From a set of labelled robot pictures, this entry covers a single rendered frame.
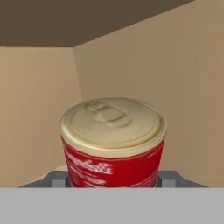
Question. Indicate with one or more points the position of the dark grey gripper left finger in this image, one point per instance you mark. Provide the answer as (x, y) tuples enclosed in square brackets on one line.
[(55, 180)]

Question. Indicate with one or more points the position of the tan wooden cabinet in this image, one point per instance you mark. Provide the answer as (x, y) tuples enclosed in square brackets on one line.
[(180, 87)]

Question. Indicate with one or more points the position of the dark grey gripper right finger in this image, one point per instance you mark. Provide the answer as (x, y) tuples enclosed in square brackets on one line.
[(172, 180)]

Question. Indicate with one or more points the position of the red can with cream lid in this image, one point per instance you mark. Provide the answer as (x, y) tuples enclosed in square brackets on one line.
[(113, 131)]

